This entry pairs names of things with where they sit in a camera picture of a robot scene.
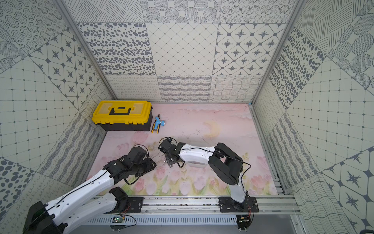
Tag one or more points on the aluminium mounting rail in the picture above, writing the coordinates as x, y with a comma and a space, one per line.
209, 205

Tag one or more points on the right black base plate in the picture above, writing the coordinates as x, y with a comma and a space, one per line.
228, 205

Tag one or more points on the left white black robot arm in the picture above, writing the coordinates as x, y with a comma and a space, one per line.
94, 197

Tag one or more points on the small green circuit board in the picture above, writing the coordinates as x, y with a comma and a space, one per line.
117, 219

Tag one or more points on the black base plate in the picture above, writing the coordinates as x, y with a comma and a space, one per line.
228, 205
130, 205

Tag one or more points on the blue yellow hand tool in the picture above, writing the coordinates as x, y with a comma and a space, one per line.
157, 124

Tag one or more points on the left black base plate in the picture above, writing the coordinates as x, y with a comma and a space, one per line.
130, 205

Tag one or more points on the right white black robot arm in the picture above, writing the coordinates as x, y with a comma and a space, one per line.
227, 165

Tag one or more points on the yellow black toolbox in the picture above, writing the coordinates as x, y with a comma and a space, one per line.
124, 115

